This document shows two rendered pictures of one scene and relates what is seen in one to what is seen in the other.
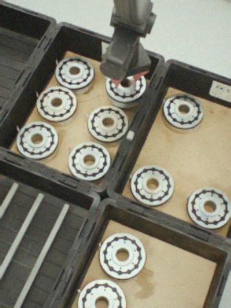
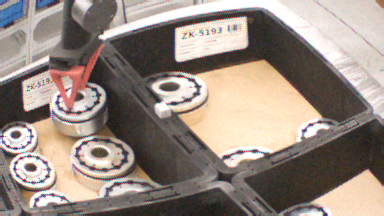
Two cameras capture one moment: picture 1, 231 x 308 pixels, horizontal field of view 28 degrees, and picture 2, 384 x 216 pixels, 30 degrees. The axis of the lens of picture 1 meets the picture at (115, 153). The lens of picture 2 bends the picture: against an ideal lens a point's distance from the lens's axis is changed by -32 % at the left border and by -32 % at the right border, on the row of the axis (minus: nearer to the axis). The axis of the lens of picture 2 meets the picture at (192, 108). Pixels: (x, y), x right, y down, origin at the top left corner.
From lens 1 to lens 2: 83 cm
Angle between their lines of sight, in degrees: 45
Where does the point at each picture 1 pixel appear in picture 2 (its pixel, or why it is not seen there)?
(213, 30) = not seen: hidden behind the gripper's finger
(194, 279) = (367, 189)
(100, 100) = (60, 154)
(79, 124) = (69, 186)
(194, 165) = (258, 136)
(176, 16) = not seen: hidden behind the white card
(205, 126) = (214, 99)
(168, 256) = (333, 200)
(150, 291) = not seen: outside the picture
